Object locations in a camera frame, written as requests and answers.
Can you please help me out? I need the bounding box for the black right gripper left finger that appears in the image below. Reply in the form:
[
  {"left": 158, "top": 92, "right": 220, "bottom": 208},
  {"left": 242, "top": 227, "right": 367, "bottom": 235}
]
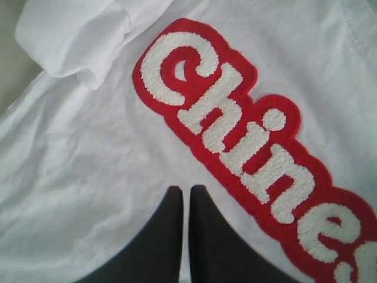
[{"left": 79, "top": 186, "right": 183, "bottom": 283}]

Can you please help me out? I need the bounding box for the white t-shirt red print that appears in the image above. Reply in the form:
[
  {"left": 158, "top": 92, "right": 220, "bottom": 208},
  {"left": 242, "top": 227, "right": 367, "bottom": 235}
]
[{"left": 1, "top": 1, "right": 376, "bottom": 282}]

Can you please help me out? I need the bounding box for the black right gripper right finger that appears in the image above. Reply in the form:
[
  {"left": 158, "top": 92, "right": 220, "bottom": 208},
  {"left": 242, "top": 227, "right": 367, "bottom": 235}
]
[{"left": 188, "top": 185, "right": 296, "bottom": 282}]

